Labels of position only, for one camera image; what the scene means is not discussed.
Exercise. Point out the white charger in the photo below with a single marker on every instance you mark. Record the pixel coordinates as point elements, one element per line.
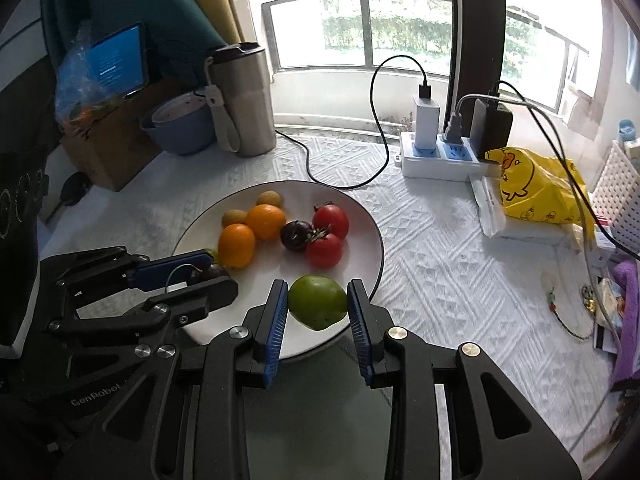
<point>426,123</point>

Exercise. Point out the dark plum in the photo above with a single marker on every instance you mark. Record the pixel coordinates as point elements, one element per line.
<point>216,271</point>
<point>296,235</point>

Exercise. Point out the round grey-green mat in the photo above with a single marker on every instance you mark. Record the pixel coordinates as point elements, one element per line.
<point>318,420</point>

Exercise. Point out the tablet with blue screen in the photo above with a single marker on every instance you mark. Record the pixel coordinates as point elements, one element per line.
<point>117,63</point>

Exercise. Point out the plastic bag of fruit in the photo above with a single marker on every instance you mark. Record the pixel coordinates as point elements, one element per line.
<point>80,99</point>

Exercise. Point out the yellow-brown kiwi fruit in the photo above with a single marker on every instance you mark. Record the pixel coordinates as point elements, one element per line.
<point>233,216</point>

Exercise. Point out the purple cloth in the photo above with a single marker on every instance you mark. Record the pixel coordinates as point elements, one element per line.
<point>626,369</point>

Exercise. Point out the small red tomato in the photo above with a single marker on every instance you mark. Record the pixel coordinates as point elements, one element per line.
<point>325,252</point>

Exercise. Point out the green fruit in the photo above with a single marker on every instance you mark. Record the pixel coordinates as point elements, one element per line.
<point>214,254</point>
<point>317,301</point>

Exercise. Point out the balcony railing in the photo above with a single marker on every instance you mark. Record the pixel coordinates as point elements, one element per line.
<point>310,34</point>

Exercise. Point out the cardboard box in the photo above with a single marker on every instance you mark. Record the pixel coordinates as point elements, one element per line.
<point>115,149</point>

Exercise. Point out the small yellow fruit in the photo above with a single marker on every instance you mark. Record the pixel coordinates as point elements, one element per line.
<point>271,198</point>

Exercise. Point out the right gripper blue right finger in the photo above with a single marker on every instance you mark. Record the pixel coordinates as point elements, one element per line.
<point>370,325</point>

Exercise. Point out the teal curtain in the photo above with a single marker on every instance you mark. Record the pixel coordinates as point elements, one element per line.
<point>178,36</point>

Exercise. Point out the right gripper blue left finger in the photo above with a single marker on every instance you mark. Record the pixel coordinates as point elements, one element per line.
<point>266,324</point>

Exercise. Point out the yellow duck bag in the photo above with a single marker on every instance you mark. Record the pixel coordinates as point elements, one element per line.
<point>536,188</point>

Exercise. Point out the white power strip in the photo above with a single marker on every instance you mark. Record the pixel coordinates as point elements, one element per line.
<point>446,162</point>

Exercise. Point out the black charger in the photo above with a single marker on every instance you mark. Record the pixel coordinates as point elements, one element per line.
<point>490,127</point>

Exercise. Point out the steel tumbler with tag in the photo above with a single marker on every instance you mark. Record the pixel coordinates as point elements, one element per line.
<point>238,95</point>

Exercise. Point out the white woven basket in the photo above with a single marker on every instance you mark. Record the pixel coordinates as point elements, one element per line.
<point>616,198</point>

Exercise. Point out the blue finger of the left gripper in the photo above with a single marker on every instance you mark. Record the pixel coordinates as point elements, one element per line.
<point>193,303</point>
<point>156,274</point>

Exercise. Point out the blue plastic bowl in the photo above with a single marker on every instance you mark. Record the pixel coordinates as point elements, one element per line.
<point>182,125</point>

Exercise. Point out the orange fruit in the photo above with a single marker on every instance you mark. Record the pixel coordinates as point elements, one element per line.
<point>266,221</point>
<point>236,246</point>

